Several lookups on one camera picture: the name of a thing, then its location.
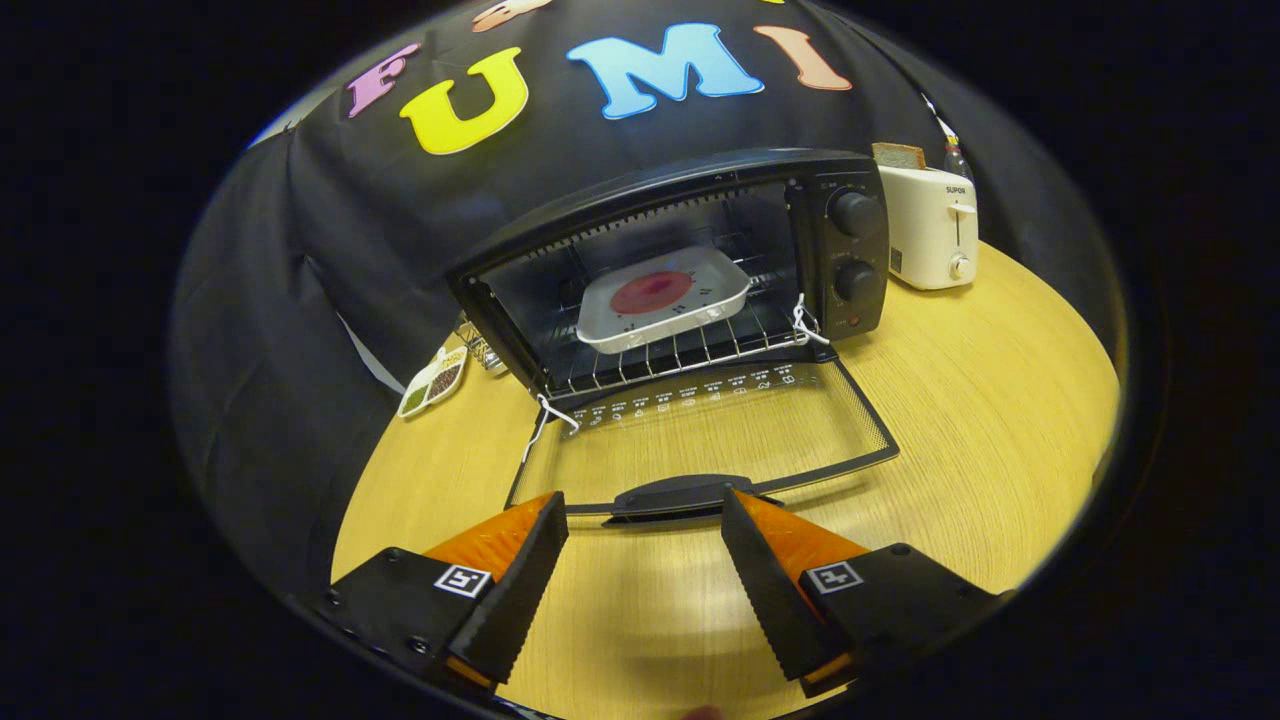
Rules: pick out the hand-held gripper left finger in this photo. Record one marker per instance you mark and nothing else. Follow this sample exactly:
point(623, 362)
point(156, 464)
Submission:
point(520, 590)

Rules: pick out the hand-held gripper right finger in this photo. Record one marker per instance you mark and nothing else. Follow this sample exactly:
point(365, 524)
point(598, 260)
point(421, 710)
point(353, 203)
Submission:
point(765, 590)

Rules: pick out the white square food tray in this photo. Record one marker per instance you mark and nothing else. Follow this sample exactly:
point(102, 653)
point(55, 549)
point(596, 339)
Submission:
point(715, 295)

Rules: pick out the pink ham slice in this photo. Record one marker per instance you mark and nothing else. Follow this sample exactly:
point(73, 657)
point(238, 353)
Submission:
point(652, 292)

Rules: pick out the black toaster oven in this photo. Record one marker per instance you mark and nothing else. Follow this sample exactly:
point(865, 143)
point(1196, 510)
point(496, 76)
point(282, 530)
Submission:
point(830, 255)

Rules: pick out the white bread toaster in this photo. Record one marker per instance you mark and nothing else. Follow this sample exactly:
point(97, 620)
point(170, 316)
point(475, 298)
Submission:
point(925, 235)

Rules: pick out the white divided snack dish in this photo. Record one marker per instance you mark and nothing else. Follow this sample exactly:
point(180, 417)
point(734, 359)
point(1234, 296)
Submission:
point(432, 385)

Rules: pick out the black backdrop cloth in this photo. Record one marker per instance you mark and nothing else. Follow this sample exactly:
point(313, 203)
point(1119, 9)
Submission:
point(300, 300)

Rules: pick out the brown bread slice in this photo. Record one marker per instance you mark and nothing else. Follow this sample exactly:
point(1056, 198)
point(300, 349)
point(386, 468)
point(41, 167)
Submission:
point(898, 156)

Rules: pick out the clear plastic water bottle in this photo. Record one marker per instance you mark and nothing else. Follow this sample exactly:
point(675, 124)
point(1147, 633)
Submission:
point(958, 162)

